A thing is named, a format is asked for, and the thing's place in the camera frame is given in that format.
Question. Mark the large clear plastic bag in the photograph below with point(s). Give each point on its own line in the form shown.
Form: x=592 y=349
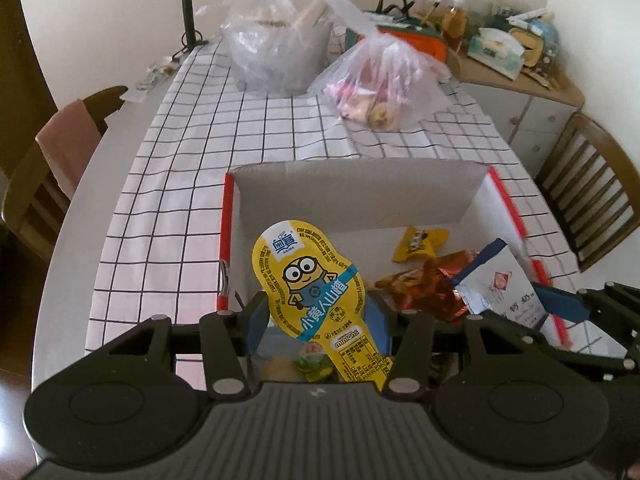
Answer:
x=275 y=45

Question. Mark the red cardboard box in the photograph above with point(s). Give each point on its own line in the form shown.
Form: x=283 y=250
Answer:
x=227 y=240

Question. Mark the wooden chair with towel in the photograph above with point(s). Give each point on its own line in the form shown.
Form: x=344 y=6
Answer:
x=25 y=200

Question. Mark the green candy wrapper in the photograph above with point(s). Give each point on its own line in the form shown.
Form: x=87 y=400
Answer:
x=314 y=360

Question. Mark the white milk powder sachet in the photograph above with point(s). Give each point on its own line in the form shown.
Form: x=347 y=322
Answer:
x=500 y=280

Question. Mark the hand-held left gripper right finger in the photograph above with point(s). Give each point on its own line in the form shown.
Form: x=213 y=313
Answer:
x=381 y=329

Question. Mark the green tissue box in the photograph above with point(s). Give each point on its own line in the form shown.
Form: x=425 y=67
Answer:
x=495 y=52

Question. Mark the orange case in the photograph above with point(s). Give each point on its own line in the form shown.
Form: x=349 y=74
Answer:
x=430 y=42

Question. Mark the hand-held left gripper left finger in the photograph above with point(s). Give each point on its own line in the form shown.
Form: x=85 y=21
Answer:
x=257 y=326

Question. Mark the white sideboard cabinet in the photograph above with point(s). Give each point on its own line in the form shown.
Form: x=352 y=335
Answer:
x=545 y=110

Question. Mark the small yellow snack packet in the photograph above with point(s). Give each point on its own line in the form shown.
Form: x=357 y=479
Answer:
x=417 y=242

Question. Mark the pink towel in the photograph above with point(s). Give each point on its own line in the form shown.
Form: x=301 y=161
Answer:
x=65 y=145

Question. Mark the clear bag with pink contents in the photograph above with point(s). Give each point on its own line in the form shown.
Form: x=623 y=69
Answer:
x=380 y=85

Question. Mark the bare wooden chair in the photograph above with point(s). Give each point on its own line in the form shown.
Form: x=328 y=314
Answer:
x=595 y=185

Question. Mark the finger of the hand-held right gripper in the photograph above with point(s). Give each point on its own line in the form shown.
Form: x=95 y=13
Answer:
x=560 y=302
x=590 y=355

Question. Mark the silver desk lamp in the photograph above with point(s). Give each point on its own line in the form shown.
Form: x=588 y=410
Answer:
x=189 y=5

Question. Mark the amber liquid bottle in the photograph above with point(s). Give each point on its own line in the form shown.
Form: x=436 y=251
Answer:
x=454 y=25

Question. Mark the small clutter beside lamp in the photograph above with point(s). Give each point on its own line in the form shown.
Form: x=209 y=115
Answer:
x=155 y=75

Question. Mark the brown foil snack packet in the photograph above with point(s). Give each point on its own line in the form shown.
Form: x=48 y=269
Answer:
x=425 y=285

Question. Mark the white checked tablecloth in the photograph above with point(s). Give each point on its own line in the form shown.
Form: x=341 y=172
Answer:
x=200 y=160

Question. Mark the yellow cartoon snack packet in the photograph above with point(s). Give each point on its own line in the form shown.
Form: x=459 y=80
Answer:
x=310 y=285

